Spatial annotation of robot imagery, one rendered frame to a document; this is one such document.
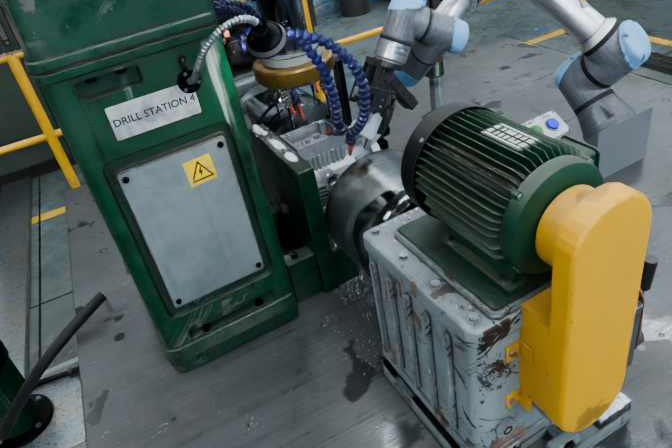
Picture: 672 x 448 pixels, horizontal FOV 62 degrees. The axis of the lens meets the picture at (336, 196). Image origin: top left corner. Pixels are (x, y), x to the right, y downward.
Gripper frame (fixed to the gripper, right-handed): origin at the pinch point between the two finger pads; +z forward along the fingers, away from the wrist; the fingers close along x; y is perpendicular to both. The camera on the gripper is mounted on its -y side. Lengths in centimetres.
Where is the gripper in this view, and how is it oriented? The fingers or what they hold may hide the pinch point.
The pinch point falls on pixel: (368, 144)
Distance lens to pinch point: 134.6
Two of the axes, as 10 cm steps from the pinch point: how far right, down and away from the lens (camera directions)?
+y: -8.4, -0.9, -5.4
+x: 4.6, 4.1, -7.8
